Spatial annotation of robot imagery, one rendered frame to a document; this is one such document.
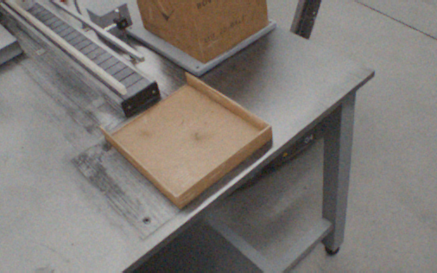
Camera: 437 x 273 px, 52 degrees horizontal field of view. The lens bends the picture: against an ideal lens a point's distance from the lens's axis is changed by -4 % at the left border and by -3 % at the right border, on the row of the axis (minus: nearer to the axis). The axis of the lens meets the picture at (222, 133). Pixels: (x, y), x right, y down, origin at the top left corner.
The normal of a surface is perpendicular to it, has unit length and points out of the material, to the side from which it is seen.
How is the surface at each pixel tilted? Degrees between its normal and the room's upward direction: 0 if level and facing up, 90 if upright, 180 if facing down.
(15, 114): 0
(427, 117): 0
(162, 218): 0
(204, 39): 90
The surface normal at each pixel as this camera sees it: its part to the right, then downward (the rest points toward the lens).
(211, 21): 0.64, 0.47
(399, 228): -0.15, -0.70
